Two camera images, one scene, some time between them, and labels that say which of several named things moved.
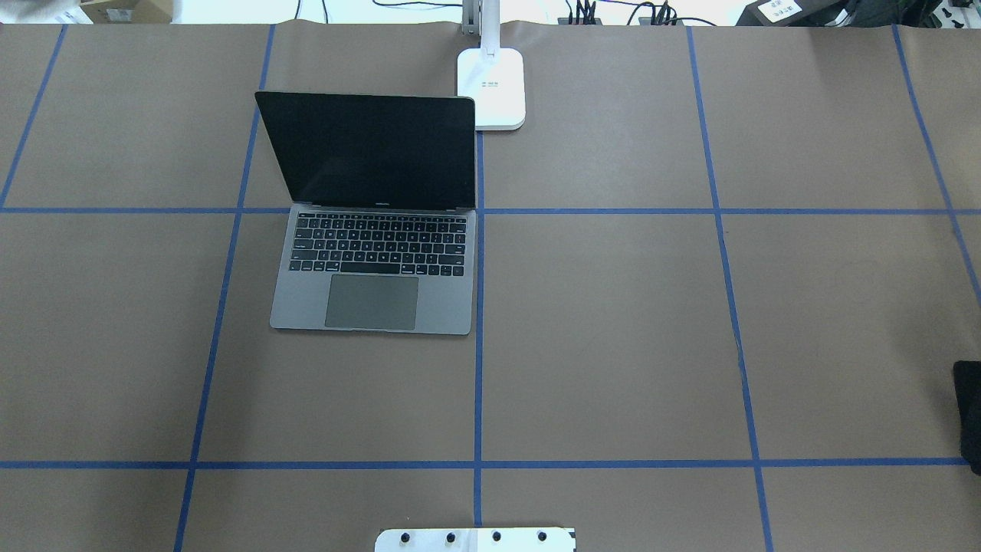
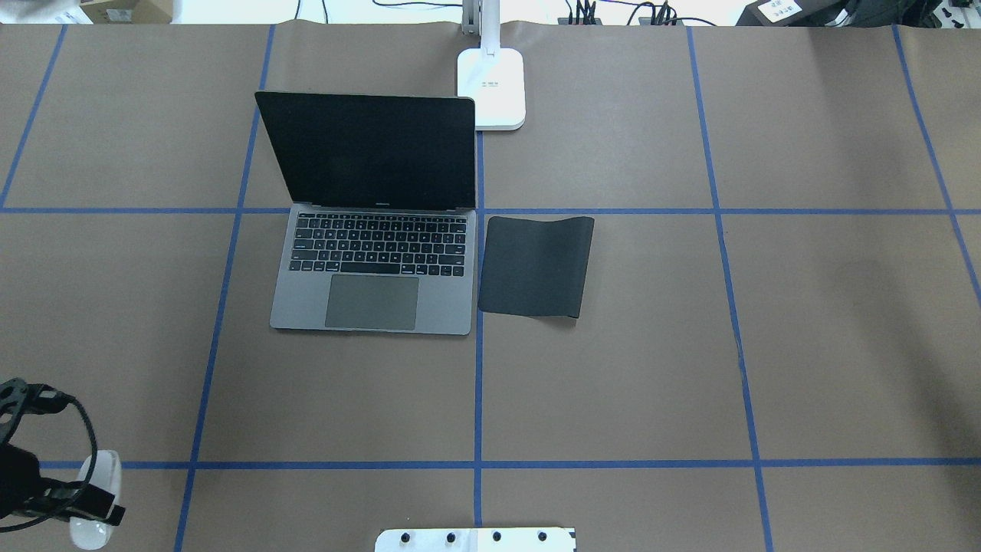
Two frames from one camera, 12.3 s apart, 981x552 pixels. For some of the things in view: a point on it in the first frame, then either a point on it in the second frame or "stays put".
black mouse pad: (967, 378) to (536, 267)
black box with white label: (797, 13) stays put
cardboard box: (130, 11) stays put
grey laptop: (382, 234) stays put
